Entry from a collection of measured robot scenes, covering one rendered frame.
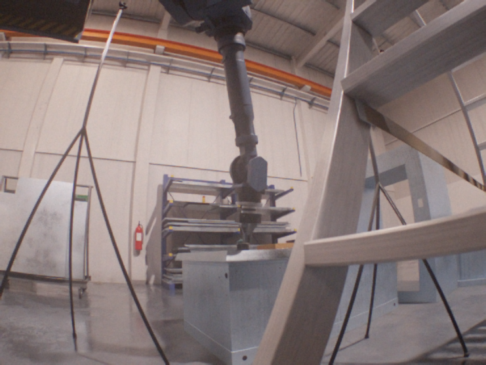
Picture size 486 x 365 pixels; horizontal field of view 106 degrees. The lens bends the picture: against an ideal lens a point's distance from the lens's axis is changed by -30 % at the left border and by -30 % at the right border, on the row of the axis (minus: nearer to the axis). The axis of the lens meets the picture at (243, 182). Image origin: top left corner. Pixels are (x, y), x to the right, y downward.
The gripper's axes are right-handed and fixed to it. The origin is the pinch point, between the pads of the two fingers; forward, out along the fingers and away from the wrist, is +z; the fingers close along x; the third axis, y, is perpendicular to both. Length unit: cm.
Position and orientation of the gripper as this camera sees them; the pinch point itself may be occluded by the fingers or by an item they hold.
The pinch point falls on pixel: (247, 238)
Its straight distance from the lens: 136.8
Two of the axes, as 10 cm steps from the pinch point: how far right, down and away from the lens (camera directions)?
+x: 8.8, 1.0, 4.7
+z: -0.5, 9.9, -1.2
